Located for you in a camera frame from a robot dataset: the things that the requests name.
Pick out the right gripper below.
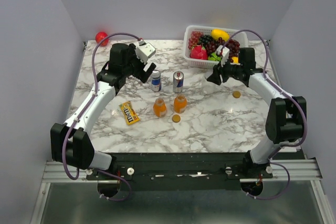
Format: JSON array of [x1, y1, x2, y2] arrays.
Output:
[[207, 56, 243, 86]]

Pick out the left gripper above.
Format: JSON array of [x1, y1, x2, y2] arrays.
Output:
[[122, 44, 156, 83]]

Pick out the gold bottle cap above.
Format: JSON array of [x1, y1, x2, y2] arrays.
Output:
[[172, 114, 181, 123], [233, 91, 241, 98]]

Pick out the orange juice bottle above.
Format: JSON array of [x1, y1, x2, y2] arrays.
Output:
[[153, 98, 167, 118], [173, 94, 187, 113]]

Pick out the clear glass jar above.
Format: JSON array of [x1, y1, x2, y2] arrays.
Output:
[[201, 71, 217, 95]]

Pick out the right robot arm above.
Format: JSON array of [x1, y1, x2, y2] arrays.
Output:
[[206, 46, 307, 178]]

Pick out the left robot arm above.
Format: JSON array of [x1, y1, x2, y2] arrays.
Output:
[[50, 40, 156, 179]]

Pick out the blue energy can left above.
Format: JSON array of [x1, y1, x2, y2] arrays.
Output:
[[151, 70, 162, 92]]

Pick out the green round fruit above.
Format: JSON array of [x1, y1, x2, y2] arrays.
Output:
[[207, 52, 222, 62]]

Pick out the blue silver energy can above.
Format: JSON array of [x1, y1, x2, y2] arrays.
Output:
[[173, 71, 184, 93]]

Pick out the red dragon fruit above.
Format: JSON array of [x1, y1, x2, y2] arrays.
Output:
[[190, 45, 208, 60]]

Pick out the dark red grape bunch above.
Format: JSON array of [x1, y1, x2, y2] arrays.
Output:
[[205, 38, 240, 61]]

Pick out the black grape bunch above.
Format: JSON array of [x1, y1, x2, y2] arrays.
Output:
[[198, 35, 213, 47]]

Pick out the light red grape bunch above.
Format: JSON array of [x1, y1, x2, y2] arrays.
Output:
[[188, 31, 203, 50]]

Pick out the yellow candy packet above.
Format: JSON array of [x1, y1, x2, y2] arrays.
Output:
[[119, 101, 140, 125]]

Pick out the white plastic fruit basket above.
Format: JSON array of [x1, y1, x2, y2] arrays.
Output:
[[183, 25, 238, 69]]

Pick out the red apple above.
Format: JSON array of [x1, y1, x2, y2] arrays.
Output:
[[95, 31, 109, 47]]

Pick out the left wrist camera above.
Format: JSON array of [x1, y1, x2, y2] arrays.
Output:
[[135, 40, 156, 65]]

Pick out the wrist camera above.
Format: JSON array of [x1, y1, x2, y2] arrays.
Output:
[[135, 40, 156, 65], [215, 45, 230, 66]]

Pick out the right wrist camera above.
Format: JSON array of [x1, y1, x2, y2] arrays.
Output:
[[215, 45, 230, 66]]

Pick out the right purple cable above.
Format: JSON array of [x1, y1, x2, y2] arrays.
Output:
[[219, 29, 308, 200]]

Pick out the purple cable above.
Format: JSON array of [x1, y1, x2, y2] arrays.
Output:
[[62, 33, 144, 202], [219, 29, 308, 200]]

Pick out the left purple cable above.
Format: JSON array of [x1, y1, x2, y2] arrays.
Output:
[[62, 33, 144, 202]]

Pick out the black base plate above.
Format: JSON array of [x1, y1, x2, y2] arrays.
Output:
[[54, 152, 305, 192]]

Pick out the aluminium rail frame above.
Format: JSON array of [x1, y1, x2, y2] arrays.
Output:
[[31, 152, 335, 223]]

